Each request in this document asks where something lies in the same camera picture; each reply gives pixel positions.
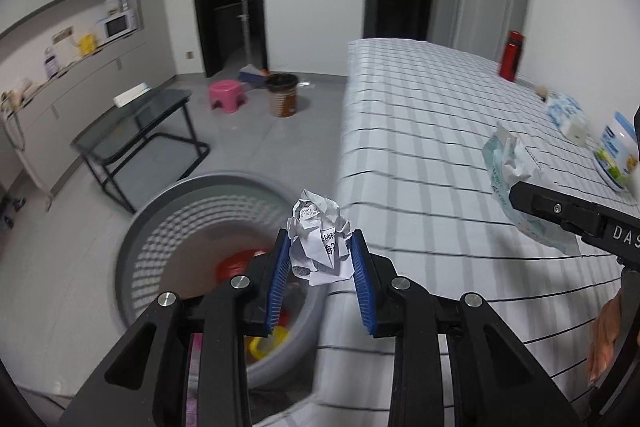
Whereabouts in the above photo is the brown waste bin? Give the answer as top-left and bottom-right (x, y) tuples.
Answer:
(265, 74), (298, 118)

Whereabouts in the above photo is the white microwave oven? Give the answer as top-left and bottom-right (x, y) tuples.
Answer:
(96, 9), (138, 46)

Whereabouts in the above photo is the black glass side table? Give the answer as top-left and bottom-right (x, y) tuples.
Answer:
(70, 88), (212, 215)

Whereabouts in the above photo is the broom with blue head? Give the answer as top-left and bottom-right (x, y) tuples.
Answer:
(238, 0), (268, 89)

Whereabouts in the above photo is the red thermos bottle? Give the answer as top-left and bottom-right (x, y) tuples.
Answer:
(499, 30), (524, 81)

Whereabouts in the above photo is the blue white tissue pack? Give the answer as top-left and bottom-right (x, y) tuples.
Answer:
(546, 91), (588, 146)

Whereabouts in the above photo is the white box on side table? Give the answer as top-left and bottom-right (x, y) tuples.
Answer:
(114, 82), (151, 108)

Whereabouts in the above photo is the right hand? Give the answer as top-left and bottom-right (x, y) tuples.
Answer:
(587, 291), (622, 384)

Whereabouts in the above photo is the yellow box on counter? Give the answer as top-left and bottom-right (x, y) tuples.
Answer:
(77, 34), (98, 57)

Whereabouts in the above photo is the grey perforated laundry basket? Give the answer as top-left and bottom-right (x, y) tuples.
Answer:
(114, 171), (328, 392)

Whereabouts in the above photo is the black white checkered tablecloth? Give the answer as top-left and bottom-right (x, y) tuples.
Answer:
(334, 39), (639, 414)

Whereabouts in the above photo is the pink plastic stool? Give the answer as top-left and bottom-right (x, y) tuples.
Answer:
(208, 79), (247, 114)

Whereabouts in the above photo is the white crinkled snack wrapper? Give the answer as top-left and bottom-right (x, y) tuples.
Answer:
(482, 120), (582, 256)

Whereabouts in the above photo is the white paper ball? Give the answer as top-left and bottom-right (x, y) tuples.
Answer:
(286, 190), (354, 286)

